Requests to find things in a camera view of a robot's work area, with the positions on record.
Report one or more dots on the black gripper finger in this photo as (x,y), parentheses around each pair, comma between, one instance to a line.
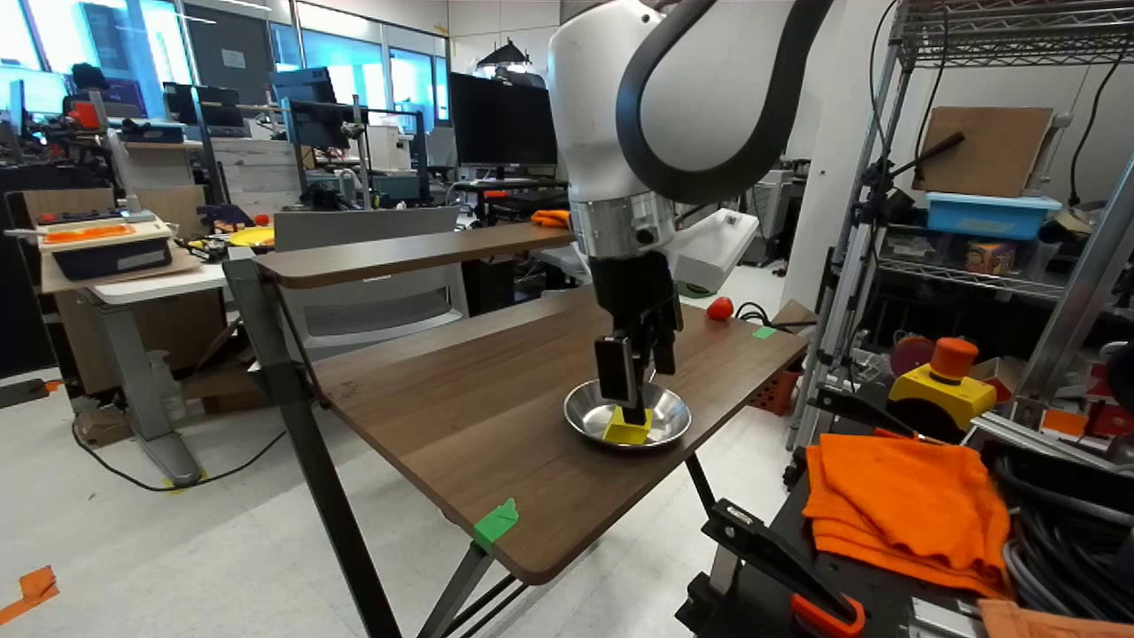
(613,366)
(641,382)

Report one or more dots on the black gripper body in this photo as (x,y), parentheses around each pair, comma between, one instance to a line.
(639,300)

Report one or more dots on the yellow block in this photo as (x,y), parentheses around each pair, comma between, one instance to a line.
(628,433)

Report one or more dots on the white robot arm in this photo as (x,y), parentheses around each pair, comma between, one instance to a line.
(664,112)

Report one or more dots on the silver metal pan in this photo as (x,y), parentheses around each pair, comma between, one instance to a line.
(662,417)

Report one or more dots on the red ball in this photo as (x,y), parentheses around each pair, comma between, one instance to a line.
(722,310)

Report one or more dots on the green tape marker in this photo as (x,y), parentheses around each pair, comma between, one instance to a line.
(499,522)
(766,336)

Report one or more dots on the orange cloth on shelf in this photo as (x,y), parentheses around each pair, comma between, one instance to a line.
(549,218)

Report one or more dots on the black computer monitor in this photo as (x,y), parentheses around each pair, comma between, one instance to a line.
(501,121)

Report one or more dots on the orange clamp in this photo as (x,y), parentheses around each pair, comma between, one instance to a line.
(814,602)

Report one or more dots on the yellow emergency stop button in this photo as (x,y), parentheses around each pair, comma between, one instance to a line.
(942,375)

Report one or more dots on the orange folded cloth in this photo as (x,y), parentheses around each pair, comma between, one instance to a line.
(911,509)

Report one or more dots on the blue plastic bin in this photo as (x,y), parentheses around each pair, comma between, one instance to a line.
(991,218)

